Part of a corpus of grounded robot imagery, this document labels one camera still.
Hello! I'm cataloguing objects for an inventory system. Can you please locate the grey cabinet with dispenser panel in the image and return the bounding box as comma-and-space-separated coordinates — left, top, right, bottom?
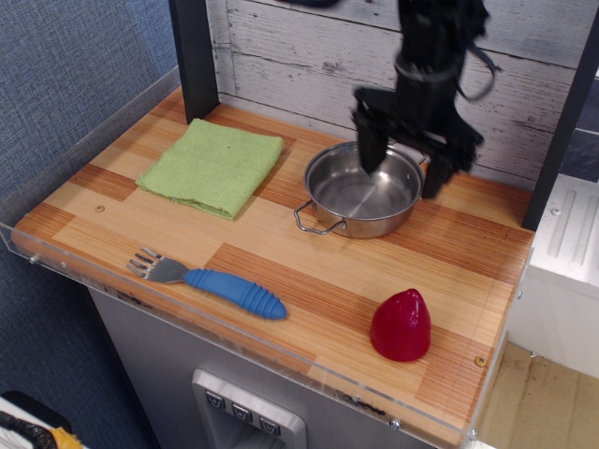
91, 291, 427, 448

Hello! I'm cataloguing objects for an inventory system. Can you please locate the white toy sink unit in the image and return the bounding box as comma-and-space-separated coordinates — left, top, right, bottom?
506, 175, 598, 377

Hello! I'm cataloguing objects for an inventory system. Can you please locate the blue handled metal fork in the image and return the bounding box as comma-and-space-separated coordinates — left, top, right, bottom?
126, 247, 287, 320

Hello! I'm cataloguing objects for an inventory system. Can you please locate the clear acrylic edge guard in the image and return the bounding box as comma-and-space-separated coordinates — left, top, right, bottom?
9, 92, 533, 448

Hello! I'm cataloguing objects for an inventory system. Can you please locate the dark left frame post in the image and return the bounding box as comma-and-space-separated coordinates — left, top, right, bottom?
168, 0, 220, 123

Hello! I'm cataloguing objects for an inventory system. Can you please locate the stainless steel sauce pot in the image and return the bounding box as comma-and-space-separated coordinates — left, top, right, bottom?
294, 142, 426, 239

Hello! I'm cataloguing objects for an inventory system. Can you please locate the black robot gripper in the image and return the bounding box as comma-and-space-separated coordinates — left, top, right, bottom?
350, 69, 486, 201

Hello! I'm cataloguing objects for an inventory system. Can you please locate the yellow object bottom left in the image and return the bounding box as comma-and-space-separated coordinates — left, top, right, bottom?
50, 427, 84, 449

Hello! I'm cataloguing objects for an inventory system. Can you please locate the dark frame post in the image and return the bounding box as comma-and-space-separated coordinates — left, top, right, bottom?
521, 12, 598, 231
168, 0, 220, 123

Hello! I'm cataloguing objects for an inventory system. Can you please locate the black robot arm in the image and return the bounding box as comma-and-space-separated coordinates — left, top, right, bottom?
353, 1, 494, 198

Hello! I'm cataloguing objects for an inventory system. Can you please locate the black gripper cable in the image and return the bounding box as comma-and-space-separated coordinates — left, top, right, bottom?
456, 41, 503, 102

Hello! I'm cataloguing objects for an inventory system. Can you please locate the green folded cloth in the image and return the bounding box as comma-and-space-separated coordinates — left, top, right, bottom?
137, 119, 284, 220

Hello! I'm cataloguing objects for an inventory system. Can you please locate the dark right frame post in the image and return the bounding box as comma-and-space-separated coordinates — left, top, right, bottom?
521, 12, 598, 231

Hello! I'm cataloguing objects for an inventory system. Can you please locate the red plastic strawberry toy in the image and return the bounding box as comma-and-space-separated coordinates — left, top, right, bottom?
370, 289, 431, 362

